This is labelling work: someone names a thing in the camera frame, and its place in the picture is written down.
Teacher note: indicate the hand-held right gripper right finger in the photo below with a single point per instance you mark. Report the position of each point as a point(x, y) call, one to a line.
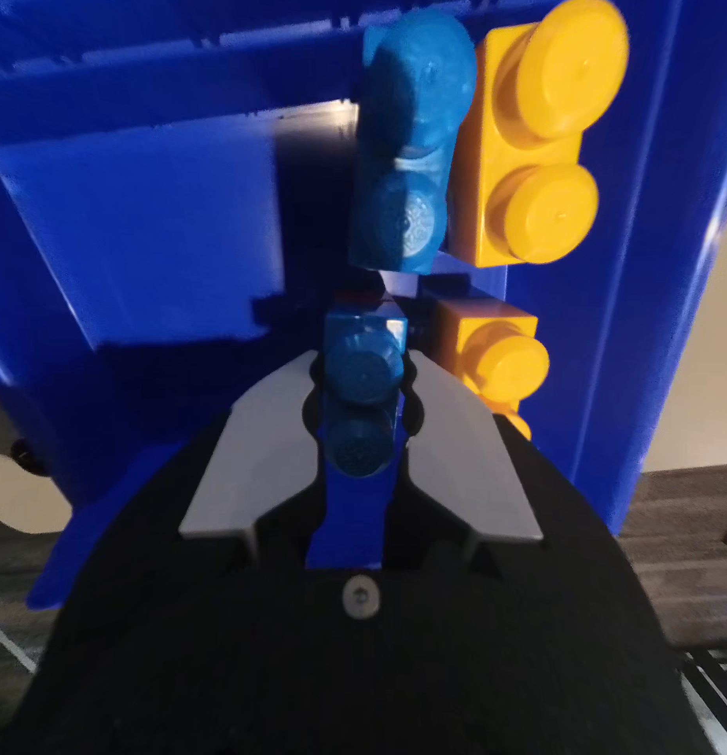
point(475, 466)

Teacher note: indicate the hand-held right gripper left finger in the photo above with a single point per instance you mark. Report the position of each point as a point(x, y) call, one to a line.
point(251, 472)

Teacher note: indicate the blue two-stud block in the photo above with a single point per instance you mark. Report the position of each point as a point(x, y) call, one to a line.
point(363, 377)

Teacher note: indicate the blue plastic bin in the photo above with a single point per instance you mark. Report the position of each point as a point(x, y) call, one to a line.
point(163, 236)

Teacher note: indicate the pile of plastic building blocks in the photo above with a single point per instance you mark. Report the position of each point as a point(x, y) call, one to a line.
point(528, 135)

